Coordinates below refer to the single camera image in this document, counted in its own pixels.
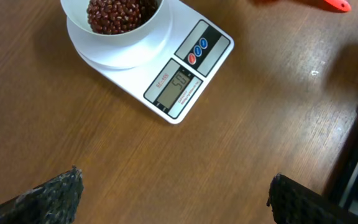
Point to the red beans in bowl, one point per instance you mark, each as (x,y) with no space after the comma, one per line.
(113,17)

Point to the white digital kitchen scale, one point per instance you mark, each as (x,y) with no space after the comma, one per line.
(169,68)

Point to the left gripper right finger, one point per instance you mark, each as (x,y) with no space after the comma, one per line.
(292,203)

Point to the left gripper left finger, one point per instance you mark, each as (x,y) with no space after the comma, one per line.
(55,201)

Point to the white round bowl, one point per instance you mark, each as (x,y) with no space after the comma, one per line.
(75,11)

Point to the orange measuring scoop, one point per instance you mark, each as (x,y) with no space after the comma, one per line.
(340,5)

